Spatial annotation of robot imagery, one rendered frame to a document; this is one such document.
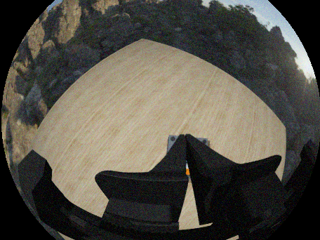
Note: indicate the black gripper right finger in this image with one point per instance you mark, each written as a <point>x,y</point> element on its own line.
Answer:
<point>215,178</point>

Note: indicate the orange flat ring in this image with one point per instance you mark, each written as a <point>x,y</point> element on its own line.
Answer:
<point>187,170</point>

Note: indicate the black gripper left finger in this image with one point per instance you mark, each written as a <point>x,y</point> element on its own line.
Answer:
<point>165,184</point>

